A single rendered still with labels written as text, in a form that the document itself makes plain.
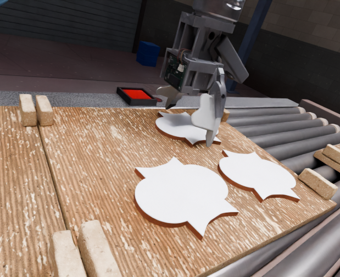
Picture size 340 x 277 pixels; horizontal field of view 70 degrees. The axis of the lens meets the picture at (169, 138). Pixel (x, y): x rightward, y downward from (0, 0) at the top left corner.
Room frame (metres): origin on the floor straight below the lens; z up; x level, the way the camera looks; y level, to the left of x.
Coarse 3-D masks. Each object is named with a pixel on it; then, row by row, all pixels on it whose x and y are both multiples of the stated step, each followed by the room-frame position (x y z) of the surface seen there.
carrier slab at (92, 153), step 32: (64, 128) 0.32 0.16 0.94; (96, 128) 0.35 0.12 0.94; (128, 128) 0.38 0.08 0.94; (224, 128) 0.52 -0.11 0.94; (64, 160) 0.24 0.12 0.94; (96, 160) 0.26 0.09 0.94; (128, 160) 0.29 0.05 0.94; (160, 160) 0.31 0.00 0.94; (192, 160) 0.34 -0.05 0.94; (64, 192) 0.19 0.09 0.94; (96, 192) 0.21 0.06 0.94; (128, 192) 0.22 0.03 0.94; (128, 224) 0.18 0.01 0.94; (224, 224) 0.22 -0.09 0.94; (256, 224) 0.24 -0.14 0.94; (288, 224) 0.26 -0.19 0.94; (128, 256) 0.14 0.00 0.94; (160, 256) 0.15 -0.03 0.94; (192, 256) 0.17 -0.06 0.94; (224, 256) 0.18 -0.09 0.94
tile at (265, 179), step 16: (224, 160) 0.36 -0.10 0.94; (240, 160) 0.38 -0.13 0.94; (256, 160) 0.40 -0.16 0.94; (224, 176) 0.32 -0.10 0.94; (240, 176) 0.33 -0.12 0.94; (256, 176) 0.34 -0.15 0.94; (272, 176) 0.36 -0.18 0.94; (288, 176) 0.38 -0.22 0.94; (256, 192) 0.30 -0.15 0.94; (272, 192) 0.31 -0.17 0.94; (288, 192) 0.33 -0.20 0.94
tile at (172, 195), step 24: (144, 168) 0.27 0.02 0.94; (168, 168) 0.29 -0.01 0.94; (192, 168) 0.31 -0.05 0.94; (144, 192) 0.22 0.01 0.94; (168, 192) 0.24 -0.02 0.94; (192, 192) 0.25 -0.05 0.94; (216, 192) 0.27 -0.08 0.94; (144, 216) 0.19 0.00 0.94; (168, 216) 0.20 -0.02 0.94; (192, 216) 0.21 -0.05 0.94; (216, 216) 0.22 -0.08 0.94
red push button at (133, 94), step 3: (123, 90) 0.57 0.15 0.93; (126, 90) 0.58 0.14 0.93; (129, 90) 0.59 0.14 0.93; (132, 90) 0.60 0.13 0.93; (135, 90) 0.60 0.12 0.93; (138, 90) 0.61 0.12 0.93; (141, 90) 0.62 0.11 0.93; (129, 93) 0.57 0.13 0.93; (132, 93) 0.57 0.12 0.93; (135, 93) 0.58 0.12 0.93; (138, 93) 0.59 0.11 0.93; (141, 93) 0.59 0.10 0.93; (144, 93) 0.60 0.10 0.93; (132, 96) 0.55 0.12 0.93; (135, 96) 0.56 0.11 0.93; (138, 96) 0.57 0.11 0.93; (141, 96) 0.57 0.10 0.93; (144, 96) 0.58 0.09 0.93; (147, 96) 0.59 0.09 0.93
